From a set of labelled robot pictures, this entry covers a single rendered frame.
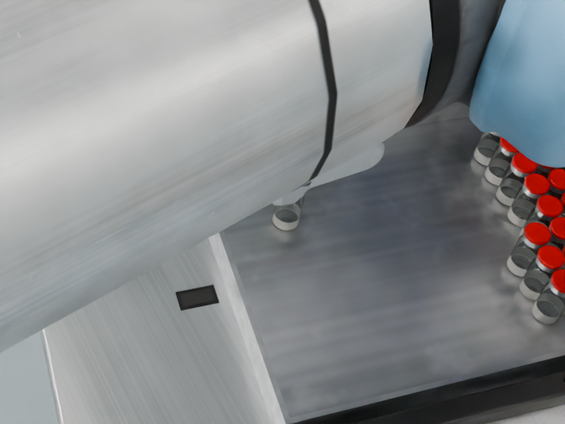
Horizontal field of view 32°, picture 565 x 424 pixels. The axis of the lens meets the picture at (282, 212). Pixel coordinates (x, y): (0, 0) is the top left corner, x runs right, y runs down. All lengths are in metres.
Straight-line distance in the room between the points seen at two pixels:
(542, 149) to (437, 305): 0.59
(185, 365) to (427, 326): 0.18
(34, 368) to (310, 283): 1.02
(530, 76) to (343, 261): 0.61
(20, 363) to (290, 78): 1.60
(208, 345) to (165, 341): 0.03
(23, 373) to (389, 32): 1.58
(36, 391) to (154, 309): 0.98
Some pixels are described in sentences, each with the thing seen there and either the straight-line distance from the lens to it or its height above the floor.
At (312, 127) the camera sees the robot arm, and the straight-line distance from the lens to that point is 0.16.
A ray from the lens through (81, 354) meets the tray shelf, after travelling 0.73.
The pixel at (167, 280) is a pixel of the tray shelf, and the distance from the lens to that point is 0.76.
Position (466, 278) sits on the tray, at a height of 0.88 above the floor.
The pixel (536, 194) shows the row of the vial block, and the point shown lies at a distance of 0.81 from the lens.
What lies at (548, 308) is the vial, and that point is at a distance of 0.78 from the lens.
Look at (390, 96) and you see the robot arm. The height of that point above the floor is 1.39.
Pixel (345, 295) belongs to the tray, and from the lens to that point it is 0.76.
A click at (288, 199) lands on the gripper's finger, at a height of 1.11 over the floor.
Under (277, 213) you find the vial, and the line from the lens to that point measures 0.78.
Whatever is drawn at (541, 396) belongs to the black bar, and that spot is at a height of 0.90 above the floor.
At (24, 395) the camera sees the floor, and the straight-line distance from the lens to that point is 1.71.
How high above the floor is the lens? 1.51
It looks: 52 degrees down
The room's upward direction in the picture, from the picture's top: 11 degrees clockwise
